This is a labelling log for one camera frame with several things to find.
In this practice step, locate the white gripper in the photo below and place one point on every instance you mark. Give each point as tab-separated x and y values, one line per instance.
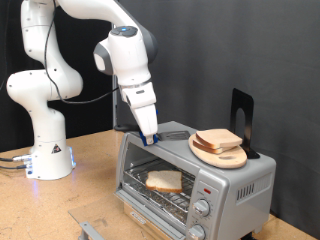
143	106

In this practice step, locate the metal spatula with blue block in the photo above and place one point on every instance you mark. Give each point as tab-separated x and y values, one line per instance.
173	135

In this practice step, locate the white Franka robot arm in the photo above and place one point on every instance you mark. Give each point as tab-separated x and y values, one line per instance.
46	133

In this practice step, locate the silver oven knob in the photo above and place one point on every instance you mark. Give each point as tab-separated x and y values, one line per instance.
196	232
201	207

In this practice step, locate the silver toaster oven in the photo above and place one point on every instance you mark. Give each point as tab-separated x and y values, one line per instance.
233	173

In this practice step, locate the vertical metal pole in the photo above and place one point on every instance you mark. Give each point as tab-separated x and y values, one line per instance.
114	113

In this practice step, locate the black curtain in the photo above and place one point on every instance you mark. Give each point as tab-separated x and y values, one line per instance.
90	116

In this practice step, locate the round wooden cutting board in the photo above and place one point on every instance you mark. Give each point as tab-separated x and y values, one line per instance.
230	160

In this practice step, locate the black metal bookend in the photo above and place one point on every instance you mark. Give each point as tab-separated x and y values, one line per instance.
243	98

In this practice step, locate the grey backdrop cloth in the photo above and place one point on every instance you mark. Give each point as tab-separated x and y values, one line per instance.
233	50

